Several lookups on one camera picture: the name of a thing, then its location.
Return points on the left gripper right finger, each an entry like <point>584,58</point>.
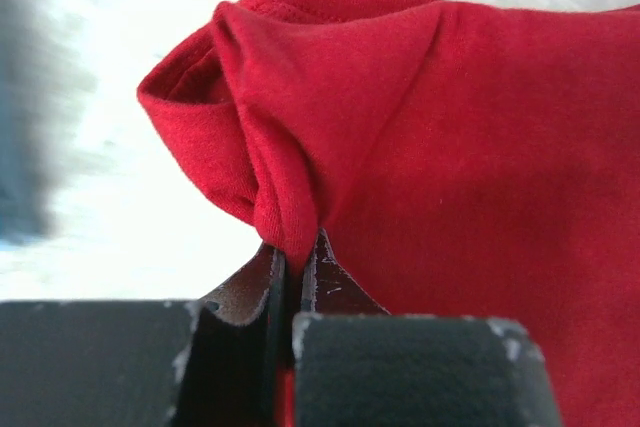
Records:
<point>358,365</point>

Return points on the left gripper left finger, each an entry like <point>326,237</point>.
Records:
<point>206,362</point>

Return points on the red t shirt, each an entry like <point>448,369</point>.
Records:
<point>462,158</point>

